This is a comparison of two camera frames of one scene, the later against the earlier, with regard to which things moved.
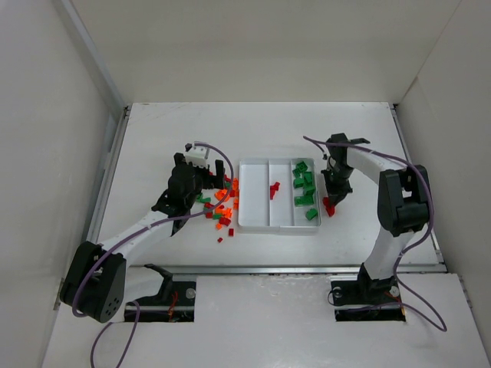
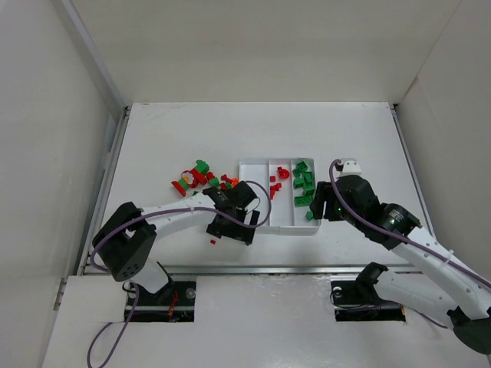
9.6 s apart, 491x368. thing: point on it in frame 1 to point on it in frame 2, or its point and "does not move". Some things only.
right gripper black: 336,188 to 327,201
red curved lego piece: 273,188 does not move
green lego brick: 301,168 does not move
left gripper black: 203,175 to 230,231
